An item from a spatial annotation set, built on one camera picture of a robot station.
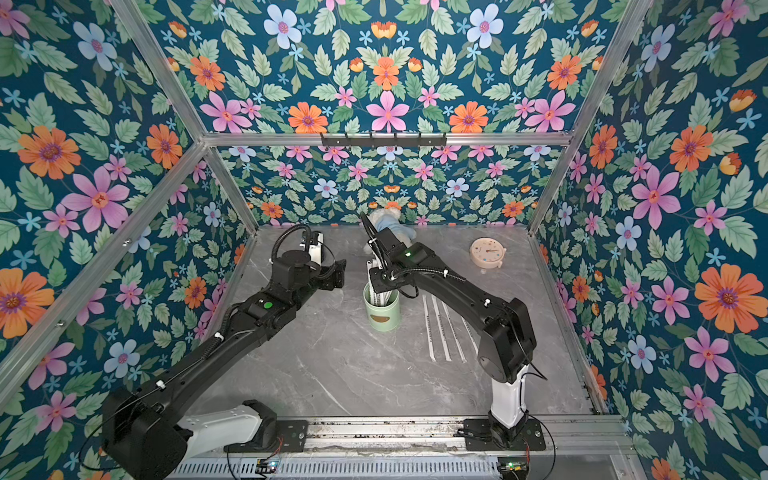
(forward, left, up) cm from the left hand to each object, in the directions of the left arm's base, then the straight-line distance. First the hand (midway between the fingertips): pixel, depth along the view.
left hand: (335, 258), depth 78 cm
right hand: (-1, -13, -9) cm, 16 cm away
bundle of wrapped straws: (-5, -10, -15) cm, 18 cm away
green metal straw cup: (-9, -11, -13) cm, 20 cm away
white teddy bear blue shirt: (+31, -15, -16) cm, 38 cm away
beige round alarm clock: (+17, -50, -24) cm, 58 cm away
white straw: (-13, -25, -26) cm, 38 cm away
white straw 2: (-11, -29, -26) cm, 40 cm away
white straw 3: (-7, -32, -26) cm, 42 cm away
